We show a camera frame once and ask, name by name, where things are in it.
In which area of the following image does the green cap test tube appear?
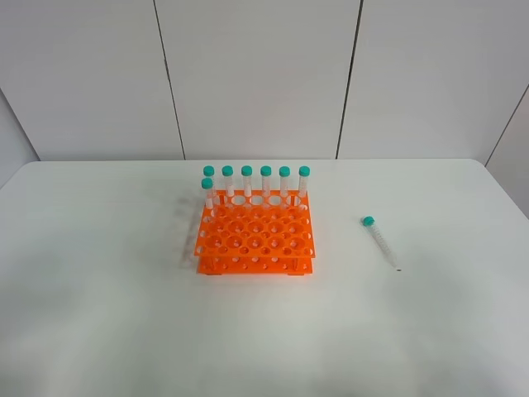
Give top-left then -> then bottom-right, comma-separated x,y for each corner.
361,216 -> 400,270

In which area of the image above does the orange test tube rack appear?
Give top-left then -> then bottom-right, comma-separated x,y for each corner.
194,189 -> 316,275

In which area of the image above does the second row tube leftmost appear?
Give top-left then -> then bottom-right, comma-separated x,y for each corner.
201,178 -> 214,209

